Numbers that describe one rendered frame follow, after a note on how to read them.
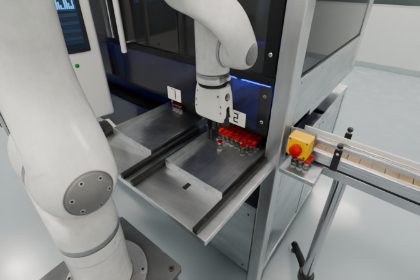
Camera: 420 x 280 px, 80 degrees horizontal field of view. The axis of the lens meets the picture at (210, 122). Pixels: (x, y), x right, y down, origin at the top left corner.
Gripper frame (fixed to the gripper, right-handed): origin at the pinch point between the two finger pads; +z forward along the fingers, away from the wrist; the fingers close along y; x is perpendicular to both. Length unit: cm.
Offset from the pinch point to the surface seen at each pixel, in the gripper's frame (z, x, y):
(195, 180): 20.2, 2.6, 5.5
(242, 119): 7.7, -23.3, 4.4
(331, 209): 44, -38, -32
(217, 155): 22.0, -14.4, 9.5
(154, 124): 22, -14, 47
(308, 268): 88, -38, -31
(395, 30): 44, -483, 0
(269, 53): -18.1, -23.8, -3.0
